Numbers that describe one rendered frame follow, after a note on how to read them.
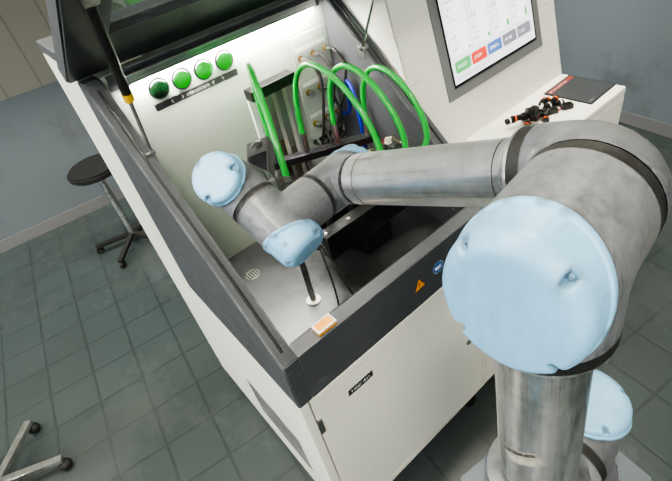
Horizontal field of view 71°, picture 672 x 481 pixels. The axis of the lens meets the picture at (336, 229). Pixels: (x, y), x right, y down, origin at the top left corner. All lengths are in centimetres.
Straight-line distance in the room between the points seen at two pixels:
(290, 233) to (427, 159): 20
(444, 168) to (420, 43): 86
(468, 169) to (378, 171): 14
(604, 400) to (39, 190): 351
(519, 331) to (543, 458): 22
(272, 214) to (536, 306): 40
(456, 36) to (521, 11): 30
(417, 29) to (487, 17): 28
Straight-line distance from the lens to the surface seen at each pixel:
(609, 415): 75
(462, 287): 37
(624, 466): 98
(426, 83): 139
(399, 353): 132
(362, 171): 64
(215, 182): 66
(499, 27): 162
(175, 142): 128
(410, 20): 136
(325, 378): 114
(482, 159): 52
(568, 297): 33
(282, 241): 63
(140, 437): 231
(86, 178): 292
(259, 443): 207
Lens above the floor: 176
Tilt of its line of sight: 39 degrees down
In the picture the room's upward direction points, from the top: 13 degrees counter-clockwise
